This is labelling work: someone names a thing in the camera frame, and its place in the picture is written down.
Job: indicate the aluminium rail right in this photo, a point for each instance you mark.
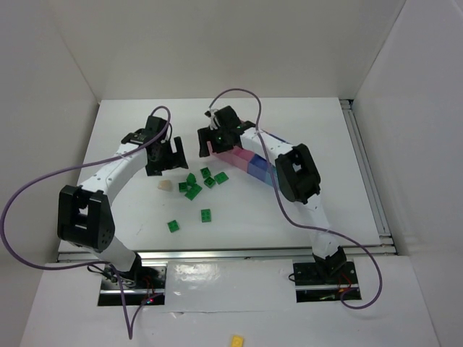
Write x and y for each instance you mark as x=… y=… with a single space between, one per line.
x=365 y=159

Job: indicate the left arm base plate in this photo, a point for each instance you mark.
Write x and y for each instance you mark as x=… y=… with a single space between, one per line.
x=151 y=289

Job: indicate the green long lego brick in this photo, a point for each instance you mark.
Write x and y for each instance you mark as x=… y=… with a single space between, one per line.
x=193 y=192

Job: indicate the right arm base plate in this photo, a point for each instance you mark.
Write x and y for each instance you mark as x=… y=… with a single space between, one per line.
x=310 y=286

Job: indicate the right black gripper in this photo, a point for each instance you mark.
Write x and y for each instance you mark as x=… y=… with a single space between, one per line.
x=215 y=142

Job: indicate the aluminium rail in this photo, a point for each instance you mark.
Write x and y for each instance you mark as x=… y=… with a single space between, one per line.
x=229 y=254
x=365 y=159

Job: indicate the beige lego brick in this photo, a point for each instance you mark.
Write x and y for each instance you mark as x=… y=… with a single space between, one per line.
x=165 y=185

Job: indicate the pink and blue sorting tray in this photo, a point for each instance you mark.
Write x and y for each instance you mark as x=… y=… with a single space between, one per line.
x=251 y=158

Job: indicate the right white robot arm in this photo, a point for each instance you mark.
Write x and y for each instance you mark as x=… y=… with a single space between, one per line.
x=293 y=168

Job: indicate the green sloped lego brick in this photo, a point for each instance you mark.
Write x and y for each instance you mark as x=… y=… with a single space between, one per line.
x=191 y=179

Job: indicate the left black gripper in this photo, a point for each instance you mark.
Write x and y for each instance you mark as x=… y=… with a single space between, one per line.
x=165 y=157

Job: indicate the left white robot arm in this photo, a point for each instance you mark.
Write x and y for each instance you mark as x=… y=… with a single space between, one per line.
x=85 y=218

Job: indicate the yellow lego brick foreground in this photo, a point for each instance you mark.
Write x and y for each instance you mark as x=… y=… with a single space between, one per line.
x=237 y=341

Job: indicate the aluminium rail front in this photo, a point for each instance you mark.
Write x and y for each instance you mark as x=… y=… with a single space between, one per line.
x=229 y=254

